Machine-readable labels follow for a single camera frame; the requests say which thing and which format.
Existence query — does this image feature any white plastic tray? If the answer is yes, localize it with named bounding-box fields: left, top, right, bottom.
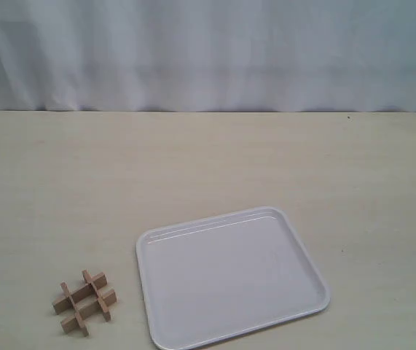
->
left=136, top=206, right=331, bottom=349

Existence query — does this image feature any notched wooden bar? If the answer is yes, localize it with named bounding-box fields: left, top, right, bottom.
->
left=82, top=270, right=111, bottom=322
left=60, top=289, right=117, bottom=334
left=60, top=281, right=89, bottom=337
left=52, top=273, right=107, bottom=314

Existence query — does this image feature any white curtain backdrop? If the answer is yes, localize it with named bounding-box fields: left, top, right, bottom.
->
left=0, top=1, right=416, bottom=112

